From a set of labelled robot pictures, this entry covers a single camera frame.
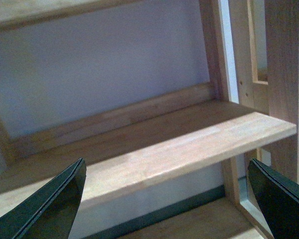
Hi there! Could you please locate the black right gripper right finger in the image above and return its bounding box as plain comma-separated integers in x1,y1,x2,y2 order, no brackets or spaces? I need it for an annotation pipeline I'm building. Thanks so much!
248,158,299,239

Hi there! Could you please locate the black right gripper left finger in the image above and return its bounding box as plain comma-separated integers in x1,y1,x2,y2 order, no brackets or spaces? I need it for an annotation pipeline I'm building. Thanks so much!
0,158,86,239

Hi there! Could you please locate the left wooden shelf unit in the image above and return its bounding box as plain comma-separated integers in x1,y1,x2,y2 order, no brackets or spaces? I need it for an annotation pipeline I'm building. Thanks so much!
0,0,296,238

